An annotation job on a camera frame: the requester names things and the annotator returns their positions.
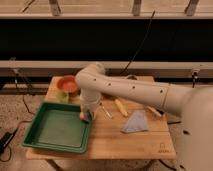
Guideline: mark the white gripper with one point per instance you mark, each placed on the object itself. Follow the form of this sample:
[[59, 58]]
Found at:
[[89, 107]]

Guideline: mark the green sponge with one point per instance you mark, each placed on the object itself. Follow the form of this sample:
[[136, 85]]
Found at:
[[88, 117]]

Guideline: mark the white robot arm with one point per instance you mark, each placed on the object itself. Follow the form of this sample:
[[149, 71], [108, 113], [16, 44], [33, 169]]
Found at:
[[193, 105]]

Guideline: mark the orange round fruit toy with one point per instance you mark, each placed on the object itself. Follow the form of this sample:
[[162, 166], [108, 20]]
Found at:
[[82, 116]]

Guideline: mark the light green cup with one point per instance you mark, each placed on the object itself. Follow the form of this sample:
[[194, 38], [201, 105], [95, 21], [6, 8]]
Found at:
[[62, 96]]

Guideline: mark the orange bowl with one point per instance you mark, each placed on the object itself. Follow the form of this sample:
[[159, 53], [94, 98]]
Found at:
[[67, 83]]

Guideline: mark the green plastic tray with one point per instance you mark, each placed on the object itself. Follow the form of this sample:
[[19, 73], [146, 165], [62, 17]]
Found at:
[[57, 126]]

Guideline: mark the blue grey cloth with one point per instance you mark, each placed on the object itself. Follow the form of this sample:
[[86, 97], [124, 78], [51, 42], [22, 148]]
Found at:
[[136, 123]]

